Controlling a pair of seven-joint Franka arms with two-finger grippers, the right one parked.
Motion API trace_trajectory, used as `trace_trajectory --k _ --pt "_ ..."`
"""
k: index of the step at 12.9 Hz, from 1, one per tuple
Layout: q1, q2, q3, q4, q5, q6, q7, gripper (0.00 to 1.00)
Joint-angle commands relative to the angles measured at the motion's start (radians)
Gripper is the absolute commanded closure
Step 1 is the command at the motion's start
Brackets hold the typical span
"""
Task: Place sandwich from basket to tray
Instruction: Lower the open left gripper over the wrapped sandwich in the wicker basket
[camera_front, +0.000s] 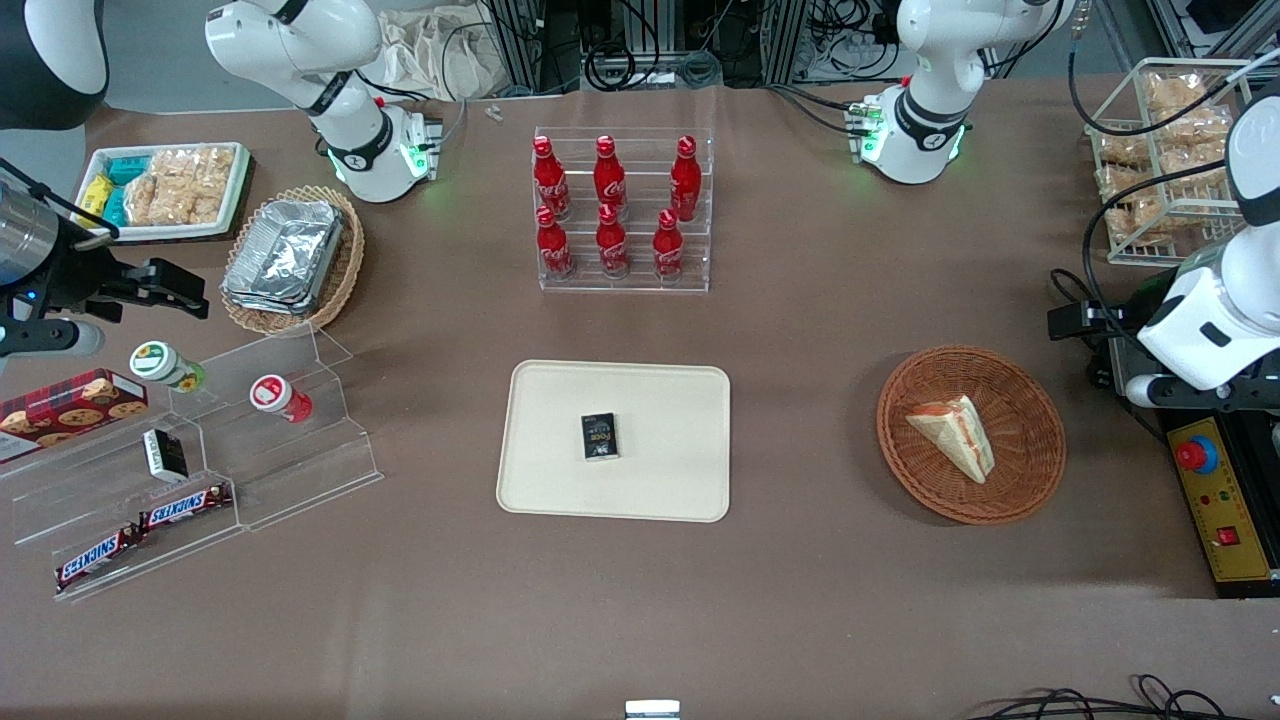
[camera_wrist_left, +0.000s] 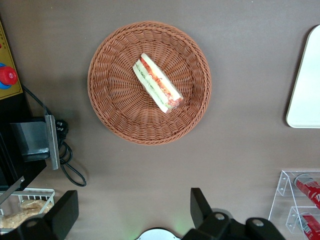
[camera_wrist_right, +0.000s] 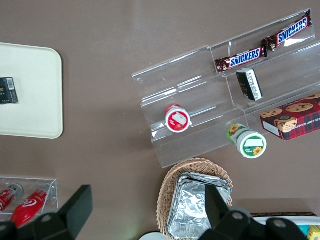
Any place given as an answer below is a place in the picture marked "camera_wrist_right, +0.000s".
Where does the yellow snack packet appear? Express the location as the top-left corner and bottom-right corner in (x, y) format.
(308, 224), (320, 240)

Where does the red strawberry yogurt cup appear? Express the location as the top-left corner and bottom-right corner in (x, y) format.
(164, 103), (193, 133)

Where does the light wicker oval basket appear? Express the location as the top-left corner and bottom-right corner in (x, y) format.
(156, 157), (234, 239)

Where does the red Coca-Cola bottle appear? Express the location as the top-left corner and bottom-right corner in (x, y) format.
(9, 183), (51, 228)
(0, 183), (25, 214)

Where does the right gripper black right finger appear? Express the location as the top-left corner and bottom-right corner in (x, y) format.
(199, 184), (310, 240)

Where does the aluminium foil container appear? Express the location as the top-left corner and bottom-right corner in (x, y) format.
(176, 171), (233, 192)
(166, 180), (233, 239)

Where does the small black and white box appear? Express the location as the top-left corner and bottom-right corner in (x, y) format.
(235, 67), (264, 102)

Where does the Snickers chocolate bar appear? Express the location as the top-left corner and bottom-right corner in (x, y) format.
(260, 9), (314, 52)
(214, 46), (268, 75)

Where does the white rectangular snack tray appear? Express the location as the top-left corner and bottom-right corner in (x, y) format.
(250, 214), (320, 240)

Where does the clear acrylic bottle rack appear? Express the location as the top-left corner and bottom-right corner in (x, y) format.
(0, 175), (60, 221)

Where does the clear acrylic stepped shelf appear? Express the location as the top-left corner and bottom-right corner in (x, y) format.
(131, 8), (320, 167)

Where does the green sunflower yogurt cup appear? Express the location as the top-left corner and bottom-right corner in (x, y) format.
(226, 123), (268, 160)

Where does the cream plastic serving tray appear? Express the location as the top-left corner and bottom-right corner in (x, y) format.
(0, 42), (64, 140)

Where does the black box with gold print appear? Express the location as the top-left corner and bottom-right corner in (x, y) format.
(0, 77), (19, 105)

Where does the red plaid cookie box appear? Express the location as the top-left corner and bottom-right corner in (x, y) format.
(259, 92), (320, 142)

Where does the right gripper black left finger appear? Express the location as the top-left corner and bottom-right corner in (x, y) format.
(0, 184), (94, 240)

